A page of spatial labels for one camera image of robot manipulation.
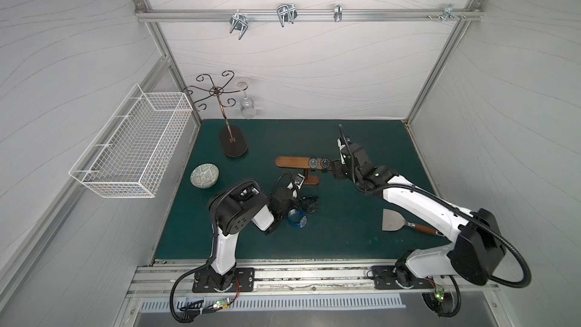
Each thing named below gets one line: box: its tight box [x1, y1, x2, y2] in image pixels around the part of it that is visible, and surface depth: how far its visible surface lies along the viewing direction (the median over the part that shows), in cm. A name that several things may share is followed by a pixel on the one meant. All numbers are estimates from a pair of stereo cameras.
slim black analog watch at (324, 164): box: [320, 157, 331, 173], surface depth 88 cm
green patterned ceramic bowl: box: [189, 163, 220, 190], surface depth 99 cm
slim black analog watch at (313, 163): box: [308, 155, 321, 172], surface depth 88 cm
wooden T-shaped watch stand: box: [275, 155, 333, 186], surface depth 88 cm
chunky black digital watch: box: [298, 195, 320, 214], surface depth 89 cm
